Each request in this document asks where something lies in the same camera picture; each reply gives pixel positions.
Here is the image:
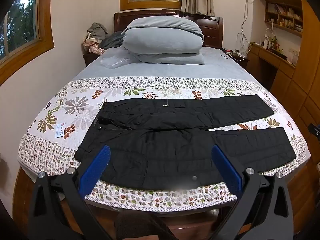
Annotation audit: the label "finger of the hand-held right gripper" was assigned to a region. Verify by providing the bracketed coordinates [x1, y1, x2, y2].
[308, 123, 320, 140]

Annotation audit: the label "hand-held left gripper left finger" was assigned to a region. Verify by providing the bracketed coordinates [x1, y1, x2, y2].
[28, 144, 113, 240]

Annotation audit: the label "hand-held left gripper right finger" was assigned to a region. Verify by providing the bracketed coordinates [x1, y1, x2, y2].
[207, 144, 294, 240]

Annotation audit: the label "black pants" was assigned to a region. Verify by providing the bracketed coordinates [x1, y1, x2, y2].
[74, 95, 297, 190]

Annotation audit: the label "white label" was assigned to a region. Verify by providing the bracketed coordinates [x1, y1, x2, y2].
[54, 122, 66, 139]

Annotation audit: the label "wooden wardrobe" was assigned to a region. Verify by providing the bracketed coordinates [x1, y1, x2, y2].
[254, 0, 320, 233]

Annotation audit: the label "wooden bed footboard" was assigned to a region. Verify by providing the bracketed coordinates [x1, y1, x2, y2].
[12, 164, 312, 240]

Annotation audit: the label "floral quilted bedspread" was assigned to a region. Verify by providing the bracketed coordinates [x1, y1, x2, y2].
[17, 76, 312, 212]

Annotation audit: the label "wooden desk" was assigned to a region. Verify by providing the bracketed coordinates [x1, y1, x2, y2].
[246, 42, 297, 98]

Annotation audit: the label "bottles on desk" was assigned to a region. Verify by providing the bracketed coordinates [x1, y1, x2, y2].
[257, 35, 284, 53]

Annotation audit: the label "clear plastic bag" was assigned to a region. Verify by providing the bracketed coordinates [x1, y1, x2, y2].
[100, 52, 132, 69]

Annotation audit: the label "dark bedside cabinet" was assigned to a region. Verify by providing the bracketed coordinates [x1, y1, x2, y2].
[82, 52, 101, 67]

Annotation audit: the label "grey bed sheet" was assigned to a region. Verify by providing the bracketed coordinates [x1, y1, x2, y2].
[72, 46, 253, 82]

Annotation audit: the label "cluttered wooden nightstand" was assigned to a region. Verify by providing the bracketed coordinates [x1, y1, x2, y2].
[221, 47, 250, 68]

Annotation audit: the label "flat grey pillow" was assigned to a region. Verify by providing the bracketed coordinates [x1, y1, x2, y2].
[132, 51, 205, 66]

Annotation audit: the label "pink cloth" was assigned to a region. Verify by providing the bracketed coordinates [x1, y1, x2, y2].
[82, 37, 105, 54]

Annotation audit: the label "dark grey garment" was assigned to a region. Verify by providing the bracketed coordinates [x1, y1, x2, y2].
[99, 32, 125, 50]

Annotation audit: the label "dark wooden headboard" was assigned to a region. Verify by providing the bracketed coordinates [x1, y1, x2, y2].
[114, 10, 224, 49]

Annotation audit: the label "folded grey duvet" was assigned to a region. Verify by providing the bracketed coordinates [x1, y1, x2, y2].
[121, 16, 205, 54]

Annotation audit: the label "large wooden-framed window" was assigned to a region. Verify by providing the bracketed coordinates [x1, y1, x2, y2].
[0, 0, 55, 86]

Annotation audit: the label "wooden wall shelf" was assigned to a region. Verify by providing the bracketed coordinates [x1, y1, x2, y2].
[264, 1, 304, 38]

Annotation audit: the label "hanging cables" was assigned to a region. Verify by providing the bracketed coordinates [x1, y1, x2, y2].
[238, 0, 255, 55]

